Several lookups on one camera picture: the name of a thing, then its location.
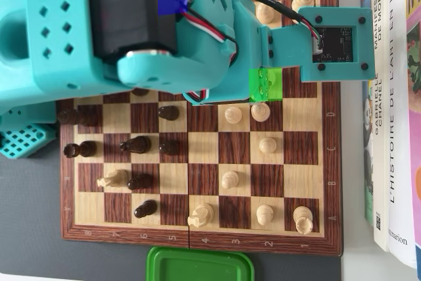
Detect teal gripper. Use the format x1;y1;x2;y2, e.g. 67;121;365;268
182;0;284;106

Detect dark wooden knight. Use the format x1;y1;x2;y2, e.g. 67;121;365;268
120;135;152;154

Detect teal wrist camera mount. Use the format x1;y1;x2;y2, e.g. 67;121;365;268
261;6;376;84

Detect wooden chessboard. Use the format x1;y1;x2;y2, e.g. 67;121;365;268
56;0;343;257

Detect white wooden rook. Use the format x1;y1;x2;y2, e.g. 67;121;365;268
292;205;313;235

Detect white pawn right of pair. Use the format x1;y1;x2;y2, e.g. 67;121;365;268
251;102;271;123

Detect white wooden knight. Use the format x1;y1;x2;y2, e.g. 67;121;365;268
97;168;130;190
187;202;214;228

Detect white Gabrielle Chanel book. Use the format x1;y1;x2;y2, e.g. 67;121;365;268
370;0;391;251

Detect white wooden pawn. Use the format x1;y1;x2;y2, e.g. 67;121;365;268
255;1;275;25
220;170;240;190
224;105;243;126
255;204;274;225
259;136;276;155

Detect dark wooden pawn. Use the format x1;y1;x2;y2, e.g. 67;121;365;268
158;105;180;121
127;174;154;191
134;199;158;218
159;140;180;156

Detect green plastic container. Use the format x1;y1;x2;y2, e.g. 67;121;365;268
147;245;255;281

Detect dark wooden queen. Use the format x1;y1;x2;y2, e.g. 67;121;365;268
58;109;99;126

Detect red white black servo wires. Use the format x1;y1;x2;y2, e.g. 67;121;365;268
179;0;238;64
186;89;211;103

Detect white art history book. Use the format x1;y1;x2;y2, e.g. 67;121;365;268
386;0;421;269

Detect black camera cable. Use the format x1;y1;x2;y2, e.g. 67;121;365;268
238;0;322;55

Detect dark grey mat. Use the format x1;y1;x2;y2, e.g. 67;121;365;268
0;0;343;281

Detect dark wooden rook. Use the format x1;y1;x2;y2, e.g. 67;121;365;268
64;140;98;159

